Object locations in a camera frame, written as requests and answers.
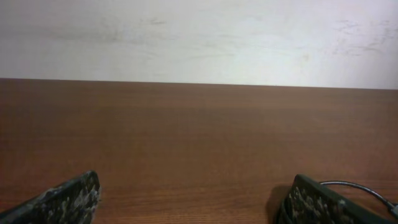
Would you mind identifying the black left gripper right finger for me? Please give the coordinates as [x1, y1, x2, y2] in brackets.
[275, 174, 395, 224]

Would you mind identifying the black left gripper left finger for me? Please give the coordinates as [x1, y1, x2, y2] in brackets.
[1, 170, 101, 224]

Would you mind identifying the black left wrist camera cable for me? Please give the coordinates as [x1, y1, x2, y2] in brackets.
[319, 180, 398, 218]

